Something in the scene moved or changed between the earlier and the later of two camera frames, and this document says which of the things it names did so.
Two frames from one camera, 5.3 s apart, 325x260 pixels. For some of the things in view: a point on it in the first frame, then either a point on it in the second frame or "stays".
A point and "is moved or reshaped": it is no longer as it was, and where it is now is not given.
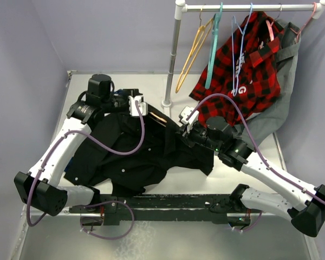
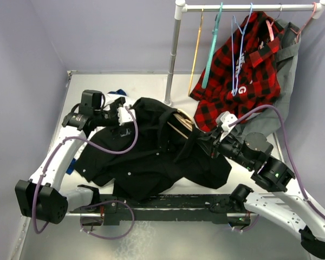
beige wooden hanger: x=160 y=118 is moved or reshaped
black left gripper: x=130 y=92 -> x=114 y=106
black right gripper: x=183 y=132 -> x=216 y=147
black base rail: x=117 y=209 stays
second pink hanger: x=271 y=32 stays
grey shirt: x=259 y=122 stays
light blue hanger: x=235 y=84 stays
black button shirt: x=164 y=147 is moved or reshaped
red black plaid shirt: x=241 y=78 stays
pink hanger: x=299 y=32 stays
